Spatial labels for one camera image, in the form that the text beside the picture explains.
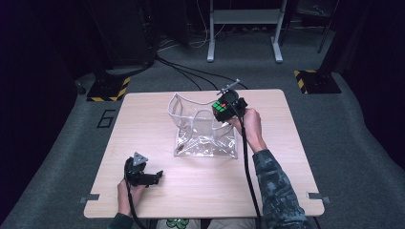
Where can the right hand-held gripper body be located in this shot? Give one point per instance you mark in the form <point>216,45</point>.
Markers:
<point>235,101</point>

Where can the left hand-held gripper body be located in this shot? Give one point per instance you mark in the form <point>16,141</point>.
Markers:
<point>137,168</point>

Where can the colourful puzzle cube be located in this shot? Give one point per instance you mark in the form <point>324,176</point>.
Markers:
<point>219,106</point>

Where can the transparent plastic bag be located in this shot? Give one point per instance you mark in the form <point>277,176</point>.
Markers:
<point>203,140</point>

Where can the person's left hand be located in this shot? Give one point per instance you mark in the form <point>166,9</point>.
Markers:
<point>129,197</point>

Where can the person's right hand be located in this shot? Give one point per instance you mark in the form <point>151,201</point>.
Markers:
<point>251,127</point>

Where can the person's white green printed clothing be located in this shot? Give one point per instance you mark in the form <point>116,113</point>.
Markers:
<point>197,224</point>

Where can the black stand pole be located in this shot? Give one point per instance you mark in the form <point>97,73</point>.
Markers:
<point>331,38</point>

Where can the grey metal table bracket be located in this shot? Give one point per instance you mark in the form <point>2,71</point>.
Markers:
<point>89,198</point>
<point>318,197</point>

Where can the white metal stand frame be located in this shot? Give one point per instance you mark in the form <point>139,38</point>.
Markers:
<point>245,17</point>

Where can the black yellow striped base plate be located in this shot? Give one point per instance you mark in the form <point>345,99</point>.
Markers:
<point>108,89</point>
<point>316,82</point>

